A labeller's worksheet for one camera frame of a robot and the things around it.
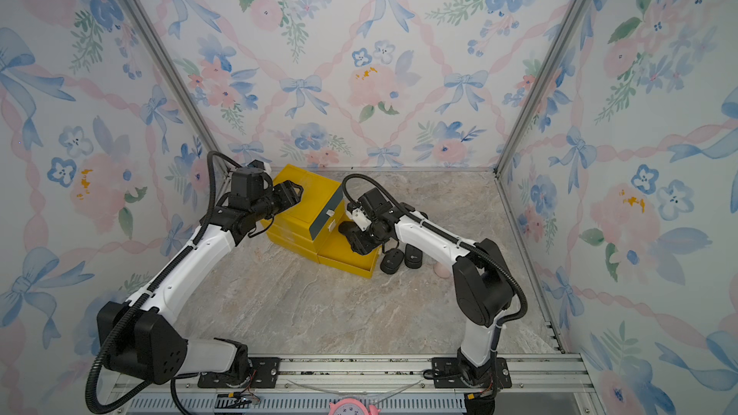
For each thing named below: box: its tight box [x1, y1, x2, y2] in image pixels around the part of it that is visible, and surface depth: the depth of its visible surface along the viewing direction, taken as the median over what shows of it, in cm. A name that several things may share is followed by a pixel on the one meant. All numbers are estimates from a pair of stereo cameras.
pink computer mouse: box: [433, 261, 451, 279], surface depth 94 cm
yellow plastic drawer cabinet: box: [260, 163, 346, 263], surface depth 85 cm
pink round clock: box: [328, 397, 381, 415], surface depth 69 cm
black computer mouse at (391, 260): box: [379, 247, 405, 275], surface depth 94 cm
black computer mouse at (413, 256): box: [404, 243, 423, 269], surface depth 95 cm
